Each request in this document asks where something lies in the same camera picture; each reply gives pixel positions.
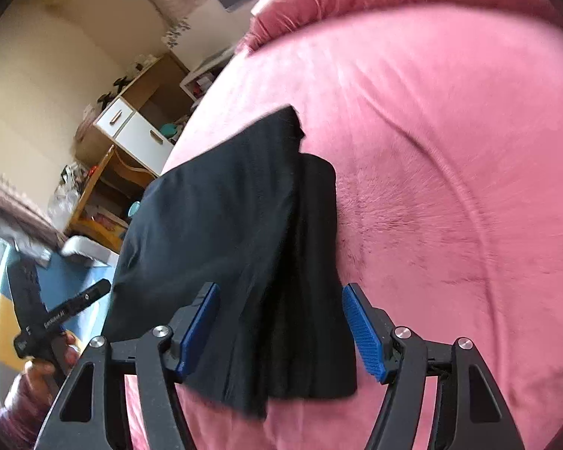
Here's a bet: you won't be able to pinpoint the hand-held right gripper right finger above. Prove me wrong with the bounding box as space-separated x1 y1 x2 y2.
342 282 527 450

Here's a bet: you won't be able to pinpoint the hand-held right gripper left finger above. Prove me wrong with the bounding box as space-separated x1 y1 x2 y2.
36 282 222 450

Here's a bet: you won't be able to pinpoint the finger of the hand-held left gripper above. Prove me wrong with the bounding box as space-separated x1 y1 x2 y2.
47 278 112 335

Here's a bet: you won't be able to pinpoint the black pants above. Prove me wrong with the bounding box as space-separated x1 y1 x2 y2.
104 105 360 420

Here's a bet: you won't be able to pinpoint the person's left forearm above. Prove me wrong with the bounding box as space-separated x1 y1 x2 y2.
0 374 54 450

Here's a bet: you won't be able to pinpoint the person's left hand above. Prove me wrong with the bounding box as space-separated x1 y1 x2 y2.
25 330 84 387

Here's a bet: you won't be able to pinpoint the white plastic bin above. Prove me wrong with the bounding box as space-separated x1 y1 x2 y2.
60 235 121 269

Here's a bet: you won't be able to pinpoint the brown curtain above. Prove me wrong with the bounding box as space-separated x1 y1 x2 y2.
0 162 63 256

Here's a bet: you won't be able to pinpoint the pink bed blanket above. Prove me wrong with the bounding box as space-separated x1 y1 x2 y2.
122 7 563 450

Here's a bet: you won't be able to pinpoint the wooden cabinet with white drawers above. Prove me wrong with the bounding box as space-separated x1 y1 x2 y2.
68 51 191 251

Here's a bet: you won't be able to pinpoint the white shelf unit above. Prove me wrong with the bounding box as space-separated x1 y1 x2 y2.
179 47 239 100

